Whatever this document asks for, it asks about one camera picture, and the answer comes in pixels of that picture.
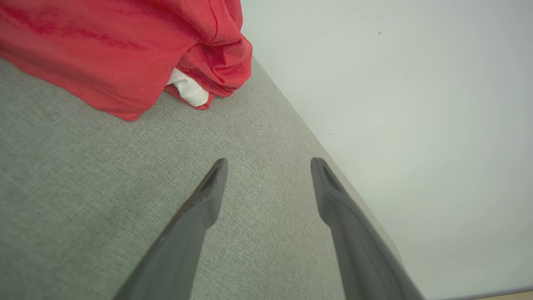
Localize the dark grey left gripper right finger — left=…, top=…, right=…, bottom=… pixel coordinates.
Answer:
left=311, top=157, right=424, bottom=300

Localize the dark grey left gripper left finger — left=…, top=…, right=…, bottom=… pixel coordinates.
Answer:
left=113, top=158, right=228, bottom=300

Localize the red white jersey shirt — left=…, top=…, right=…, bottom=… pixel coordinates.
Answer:
left=0, top=0, right=253, bottom=121

